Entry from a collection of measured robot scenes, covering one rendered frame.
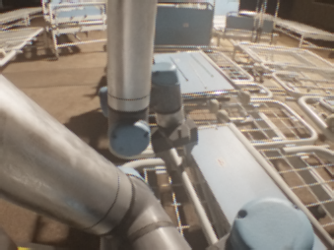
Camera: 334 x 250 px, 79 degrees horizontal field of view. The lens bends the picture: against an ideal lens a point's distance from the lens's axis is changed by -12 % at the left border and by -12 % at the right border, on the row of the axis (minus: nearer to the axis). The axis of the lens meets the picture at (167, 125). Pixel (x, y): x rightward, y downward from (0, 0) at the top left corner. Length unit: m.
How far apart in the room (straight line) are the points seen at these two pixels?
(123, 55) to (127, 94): 0.06
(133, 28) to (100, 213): 0.24
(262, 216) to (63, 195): 0.17
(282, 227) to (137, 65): 0.28
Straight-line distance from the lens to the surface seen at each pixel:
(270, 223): 0.22
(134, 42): 0.34
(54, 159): 0.17
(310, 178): 0.96
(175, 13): 2.03
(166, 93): 0.52
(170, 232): 0.24
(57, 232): 1.24
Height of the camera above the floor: 1.00
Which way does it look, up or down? 33 degrees down
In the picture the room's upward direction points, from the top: 3 degrees clockwise
